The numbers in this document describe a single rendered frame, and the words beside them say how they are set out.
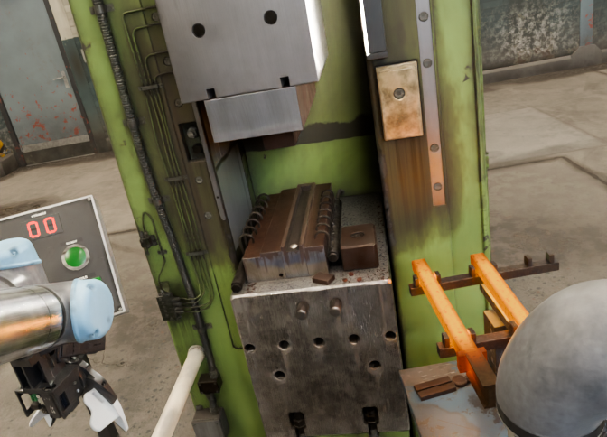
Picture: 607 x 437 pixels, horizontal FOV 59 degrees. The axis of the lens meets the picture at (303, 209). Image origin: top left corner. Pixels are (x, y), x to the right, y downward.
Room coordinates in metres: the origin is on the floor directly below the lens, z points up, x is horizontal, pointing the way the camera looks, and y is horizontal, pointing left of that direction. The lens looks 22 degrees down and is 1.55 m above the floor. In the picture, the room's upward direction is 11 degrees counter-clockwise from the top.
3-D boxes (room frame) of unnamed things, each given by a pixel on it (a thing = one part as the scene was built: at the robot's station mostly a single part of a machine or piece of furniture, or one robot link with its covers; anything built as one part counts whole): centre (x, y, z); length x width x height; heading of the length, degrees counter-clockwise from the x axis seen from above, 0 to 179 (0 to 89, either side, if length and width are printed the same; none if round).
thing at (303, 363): (1.35, -0.02, 0.69); 0.56 x 0.38 x 0.45; 171
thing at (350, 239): (1.18, -0.12, 0.95); 0.12 x 0.08 x 0.06; 171
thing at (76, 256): (1.10, 0.52, 1.09); 0.05 x 0.03 x 0.04; 81
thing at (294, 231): (1.35, 0.01, 0.99); 0.42 x 0.05 x 0.01; 171
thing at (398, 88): (1.22, -0.26, 1.27); 0.09 x 0.02 x 0.17; 81
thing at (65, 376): (0.70, 0.43, 1.07); 0.09 x 0.08 x 0.12; 162
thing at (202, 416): (1.32, 0.40, 0.36); 0.09 x 0.07 x 0.12; 81
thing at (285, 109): (1.35, 0.03, 1.32); 0.42 x 0.20 x 0.10; 171
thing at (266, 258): (1.35, 0.03, 0.96); 0.42 x 0.20 x 0.09; 171
